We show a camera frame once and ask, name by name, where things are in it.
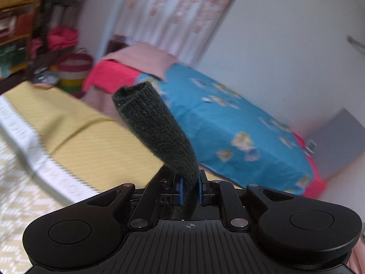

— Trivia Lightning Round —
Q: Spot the dark green knit sweater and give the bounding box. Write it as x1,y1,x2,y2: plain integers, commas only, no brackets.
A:
112,82,199,220

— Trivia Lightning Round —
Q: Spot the blue floral quilt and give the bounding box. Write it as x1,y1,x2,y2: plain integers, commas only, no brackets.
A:
137,64,314,195

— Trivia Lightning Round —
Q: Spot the small digital clock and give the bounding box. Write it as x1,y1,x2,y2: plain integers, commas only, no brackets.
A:
304,139,317,156

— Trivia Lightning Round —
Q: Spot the beige zigzag patterned bedsheet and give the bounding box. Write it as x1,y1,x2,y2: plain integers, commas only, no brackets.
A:
0,80,246,274

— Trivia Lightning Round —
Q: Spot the red bed cover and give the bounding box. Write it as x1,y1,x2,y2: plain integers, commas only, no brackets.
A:
82,60,141,94

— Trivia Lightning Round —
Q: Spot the pink pillow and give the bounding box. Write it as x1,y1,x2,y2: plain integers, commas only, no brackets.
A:
102,42,178,81

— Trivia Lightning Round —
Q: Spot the grey cabinet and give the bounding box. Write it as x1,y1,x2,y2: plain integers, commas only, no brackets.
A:
305,108,364,179

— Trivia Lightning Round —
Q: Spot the striped woven basket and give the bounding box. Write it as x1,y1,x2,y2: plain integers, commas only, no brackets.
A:
56,48,93,99

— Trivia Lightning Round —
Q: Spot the pink patterned curtain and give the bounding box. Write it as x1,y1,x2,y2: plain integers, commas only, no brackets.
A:
113,0,234,66

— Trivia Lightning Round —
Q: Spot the wooden bookshelf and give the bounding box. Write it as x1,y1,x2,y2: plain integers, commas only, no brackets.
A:
1,0,41,80

